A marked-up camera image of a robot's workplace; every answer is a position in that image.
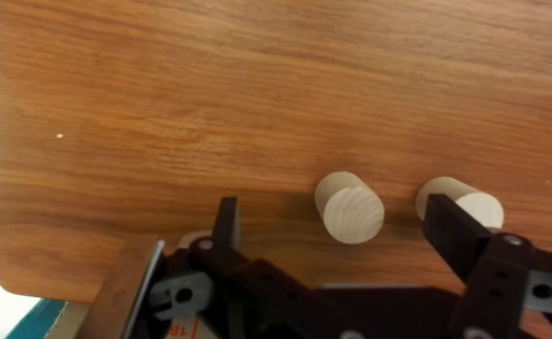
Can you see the short wooden cylinder block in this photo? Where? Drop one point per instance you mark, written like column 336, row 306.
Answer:
column 475, row 208
column 349, row 210

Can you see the green bin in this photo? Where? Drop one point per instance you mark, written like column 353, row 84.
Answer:
column 36, row 321

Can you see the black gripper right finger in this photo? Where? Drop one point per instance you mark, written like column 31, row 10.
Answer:
column 455, row 236

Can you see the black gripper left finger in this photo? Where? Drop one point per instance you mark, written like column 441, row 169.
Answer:
column 229, row 219

